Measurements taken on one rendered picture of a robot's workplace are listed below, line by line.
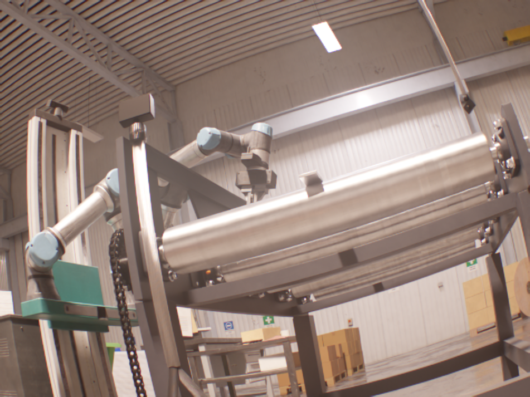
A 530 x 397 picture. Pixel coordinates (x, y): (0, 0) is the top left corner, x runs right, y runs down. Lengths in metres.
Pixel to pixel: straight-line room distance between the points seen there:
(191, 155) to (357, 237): 0.79
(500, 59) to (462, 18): 1.98
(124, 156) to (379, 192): 0.62
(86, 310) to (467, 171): 1.45
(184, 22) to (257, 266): 11.37
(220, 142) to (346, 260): 0.80
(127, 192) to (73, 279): 0.95
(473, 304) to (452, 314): 2.79
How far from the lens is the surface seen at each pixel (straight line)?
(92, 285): 2.27
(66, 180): 2.46
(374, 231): 1.40
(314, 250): 1.43
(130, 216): 1.29
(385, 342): 11.83
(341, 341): 8.78
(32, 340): 2.22
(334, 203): 1.12
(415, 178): 1.10
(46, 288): 1.91
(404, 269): 2.28
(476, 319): 8.96
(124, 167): 1.33
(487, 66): 12.56
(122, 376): 8.44
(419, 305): 11.73
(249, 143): 1.95
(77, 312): 1.96
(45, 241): 1.81
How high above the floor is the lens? 0.54
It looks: 19 degrees up
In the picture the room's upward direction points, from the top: 11 degrees counter-clockwise
